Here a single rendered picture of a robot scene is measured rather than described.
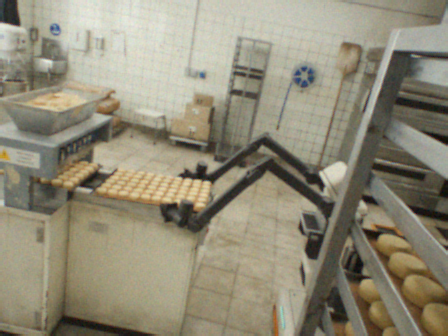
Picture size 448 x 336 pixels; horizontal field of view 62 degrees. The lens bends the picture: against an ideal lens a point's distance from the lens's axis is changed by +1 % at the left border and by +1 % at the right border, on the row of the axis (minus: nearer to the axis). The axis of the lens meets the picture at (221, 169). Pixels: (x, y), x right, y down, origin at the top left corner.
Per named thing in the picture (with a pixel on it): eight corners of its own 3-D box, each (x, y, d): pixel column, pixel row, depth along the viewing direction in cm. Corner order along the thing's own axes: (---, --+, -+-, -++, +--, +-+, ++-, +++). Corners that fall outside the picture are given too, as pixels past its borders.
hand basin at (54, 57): (86, 96, 638) (90, 29, 602) (74, 98, 602) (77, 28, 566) (33, 84, 648) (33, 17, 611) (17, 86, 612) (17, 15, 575)
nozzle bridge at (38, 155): (-19, 201, 173) (-21, 131, 162) (59, 156, 241) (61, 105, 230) (50, 215, 173) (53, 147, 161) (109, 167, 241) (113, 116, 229)
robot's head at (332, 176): (353, 180, 204) (341, 158, 201) (365, 195, 184) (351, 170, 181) (330, 192, 208) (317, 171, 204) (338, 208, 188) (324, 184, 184)
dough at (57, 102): (0, 115, 169) (0, 101, 166) (59, 98, 219) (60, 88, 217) (57, 127, 168) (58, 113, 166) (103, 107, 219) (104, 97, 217)
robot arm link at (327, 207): (267, 151, 164) (263, 148, 173) (248, 175, 166) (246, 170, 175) (342, 208, 171) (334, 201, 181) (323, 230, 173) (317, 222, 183)
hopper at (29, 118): (-4, 128, 170) (-5, 98, 165) (58, 108, 222) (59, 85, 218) (58, 141, 169) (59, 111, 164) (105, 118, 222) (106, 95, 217)
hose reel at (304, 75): (301, 134, 596) (320, 64, 559) (301, 136, 580) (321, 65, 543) (276, 128, 600) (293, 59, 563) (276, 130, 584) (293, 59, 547)
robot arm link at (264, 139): (261, 131, 206) (262, 126, 215) (246, 149, 213) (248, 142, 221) (322, 178, 211) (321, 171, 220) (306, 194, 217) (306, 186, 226)
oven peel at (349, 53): (306, 174, 582) (342, 40, 540) (306, 173, 587) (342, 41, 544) (325, 178, 579) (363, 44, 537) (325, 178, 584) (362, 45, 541)
